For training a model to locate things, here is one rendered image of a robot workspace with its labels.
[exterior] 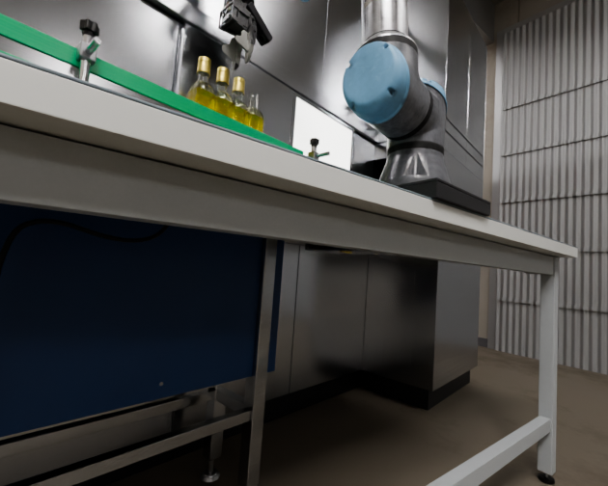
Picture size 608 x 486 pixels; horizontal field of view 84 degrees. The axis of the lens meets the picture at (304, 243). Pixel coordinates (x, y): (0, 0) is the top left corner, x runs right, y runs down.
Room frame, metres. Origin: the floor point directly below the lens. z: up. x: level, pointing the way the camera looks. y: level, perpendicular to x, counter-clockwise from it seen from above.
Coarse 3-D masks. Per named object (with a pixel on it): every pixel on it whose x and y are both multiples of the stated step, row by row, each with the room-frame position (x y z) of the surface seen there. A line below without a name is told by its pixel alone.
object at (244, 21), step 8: (224, 0) 0.92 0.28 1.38; (232, 0) 0.92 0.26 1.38; (240, 0) 0.93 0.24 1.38; (248, 0) 0.94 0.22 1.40; (224, 8) 0.92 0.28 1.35; (232, 8) 0.89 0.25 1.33; (240, 8) 0.90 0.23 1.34; (224, 16) 0.92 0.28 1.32; (232, 16) 0.89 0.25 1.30; (240, 16) 0.91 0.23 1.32; (248, 16) 0.93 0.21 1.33; (224, 24) 0.92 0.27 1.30; (232, 24) 0.91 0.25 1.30; (240, 24) 0.91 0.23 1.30; (248, 24) 0.93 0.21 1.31; (224, 32) 0.95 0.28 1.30; (232, 32) 0.95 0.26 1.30; (240, 32) 0.95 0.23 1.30
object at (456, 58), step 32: (416, 0) 1.68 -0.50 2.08; (448, 0) 1.57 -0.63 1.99; (416, 32) 1.67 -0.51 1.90; (448, 32) 1.57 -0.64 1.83; (448, 64) 1.58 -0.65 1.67; (480, 64) 1.97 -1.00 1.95; (448, 96) 1.59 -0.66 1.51; (480, 96) 1.99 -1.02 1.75; (448, 128) 1.61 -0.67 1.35; (480, 128) 2.00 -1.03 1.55; (384, 160) 1.81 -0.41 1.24; (480, 160) 2.02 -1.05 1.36
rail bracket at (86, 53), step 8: (80, 24) 0.54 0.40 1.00; (88, 24) 0.54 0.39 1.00; (96, 24) 0.54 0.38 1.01; (88, 32) 0.54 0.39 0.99; (96, 32) 0.55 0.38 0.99; (88, 40) 0.54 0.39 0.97; (96, 40) 0.51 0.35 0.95; (80, 48) 0.53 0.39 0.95; (88, 48) 0.53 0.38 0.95; (96, 48) 0.53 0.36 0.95; (80, 56) 0.54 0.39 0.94; (88, 56) 0.54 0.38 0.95; (96, 56) 0.55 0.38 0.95; (80, 64) 0.54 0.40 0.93; (88, 64) 0.55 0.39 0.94; (80, 72) 0.54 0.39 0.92; (88, 72) 0.55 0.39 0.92; (88, 80) 0.55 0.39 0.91
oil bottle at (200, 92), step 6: (192, 84) 0.86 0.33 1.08; (198, 84) 0.84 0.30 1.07; (204, 84) 0.85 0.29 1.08; (192, 90) 0.85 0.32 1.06; (198, 90) 0.84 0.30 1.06; (204, 90) 0.85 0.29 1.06; (210, 90) 0.86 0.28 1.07; (192, 96) 0.85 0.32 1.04; (198, 96) 0.84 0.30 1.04; (204, 96) 0.85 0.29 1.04; (210, 96) 0.86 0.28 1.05; (198, 102) 0.84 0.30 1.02; (204, 102) 0.85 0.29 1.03; (210, 102) 0.86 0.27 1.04; (210, 108) 0.86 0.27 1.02
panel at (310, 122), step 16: (304, 112) 1.35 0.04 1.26; (320, 112) 1.42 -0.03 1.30; (304, 128) 1.35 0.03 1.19; (320, 128) 1.43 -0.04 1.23; (336, 128) 1.51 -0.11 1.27; (304, 144) 1.36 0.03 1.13; (320, 144) 1.43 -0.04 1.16; (336, 144) 1.52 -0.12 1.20; (320, 160) 1.44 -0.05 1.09; (336, 160) 1.52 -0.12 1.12
